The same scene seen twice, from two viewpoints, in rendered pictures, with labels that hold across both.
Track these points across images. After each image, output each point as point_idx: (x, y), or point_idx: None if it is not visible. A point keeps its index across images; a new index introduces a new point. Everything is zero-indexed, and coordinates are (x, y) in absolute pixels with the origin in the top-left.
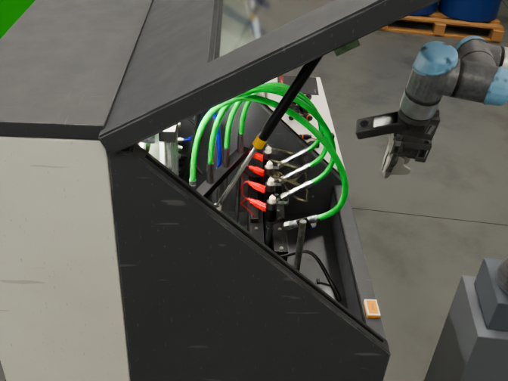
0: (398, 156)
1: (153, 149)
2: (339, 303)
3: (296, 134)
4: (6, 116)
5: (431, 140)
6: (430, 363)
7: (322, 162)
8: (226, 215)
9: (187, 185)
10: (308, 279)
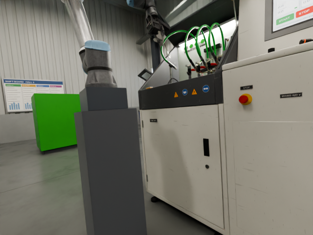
0: (154, 35)
1: (195, 52)
2: (150, 77)
3: (228, 47)
4: None
5: (147, 25)
6: (143, 189)
7: (220, 60)
8: (167, 56)
9: (171, 51)
10: (156, 70)
